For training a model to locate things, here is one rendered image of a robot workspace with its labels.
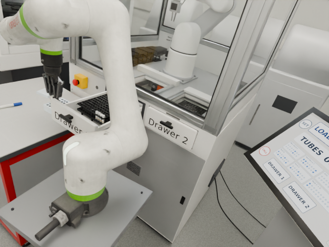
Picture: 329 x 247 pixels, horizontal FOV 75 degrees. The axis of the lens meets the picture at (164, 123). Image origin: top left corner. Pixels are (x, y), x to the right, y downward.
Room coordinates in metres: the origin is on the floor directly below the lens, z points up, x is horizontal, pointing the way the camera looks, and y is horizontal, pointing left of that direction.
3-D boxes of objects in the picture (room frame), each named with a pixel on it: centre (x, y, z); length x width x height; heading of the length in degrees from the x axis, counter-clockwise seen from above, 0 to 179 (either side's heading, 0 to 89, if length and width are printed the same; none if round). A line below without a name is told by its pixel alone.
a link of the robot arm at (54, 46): (0.95, 0.59, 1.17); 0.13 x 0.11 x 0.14; 142
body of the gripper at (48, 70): (0.95, 0.59, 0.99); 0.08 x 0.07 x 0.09; 69
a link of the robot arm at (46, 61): (0.96, 0.59, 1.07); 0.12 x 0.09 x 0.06; 159
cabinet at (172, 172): (1.48, 0.00, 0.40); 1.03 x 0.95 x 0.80; 64
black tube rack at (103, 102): (0.96, 0.31, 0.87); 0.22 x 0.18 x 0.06; 154
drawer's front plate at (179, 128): (0.92, -0.03, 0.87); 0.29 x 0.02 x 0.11; 64
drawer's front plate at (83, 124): (0.78, 0.40, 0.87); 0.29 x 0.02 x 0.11; 64
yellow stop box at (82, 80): (1.19, 0.56, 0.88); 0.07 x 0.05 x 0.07; 64
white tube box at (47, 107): (1.01, 0.60, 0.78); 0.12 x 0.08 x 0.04; 159
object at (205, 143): (1.48, 0.01, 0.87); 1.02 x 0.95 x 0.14; 64
